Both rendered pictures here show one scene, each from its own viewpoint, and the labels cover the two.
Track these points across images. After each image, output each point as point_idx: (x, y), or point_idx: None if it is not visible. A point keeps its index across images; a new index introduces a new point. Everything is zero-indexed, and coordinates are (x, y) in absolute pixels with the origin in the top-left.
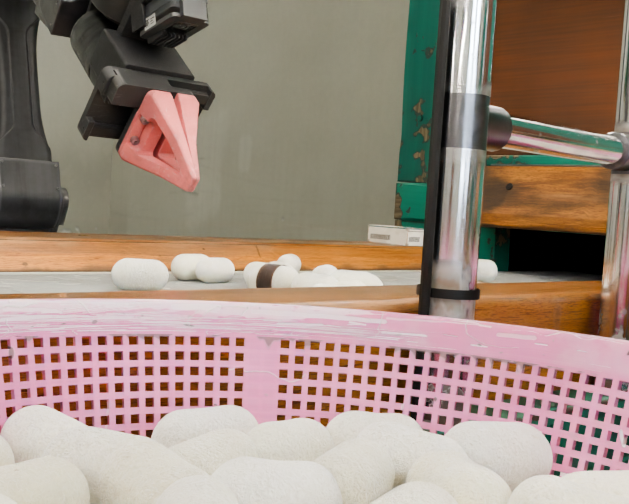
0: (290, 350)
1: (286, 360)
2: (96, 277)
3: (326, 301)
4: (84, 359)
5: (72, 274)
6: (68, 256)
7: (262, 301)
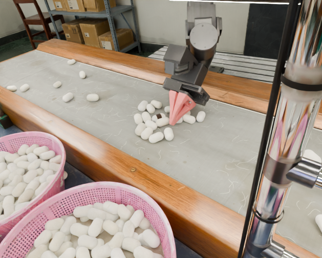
0: (168, 241)
1: (203, 236)
2: None
3: (219, 236)
4: (160, 207)
5: None
6: None
7: (204, 222)
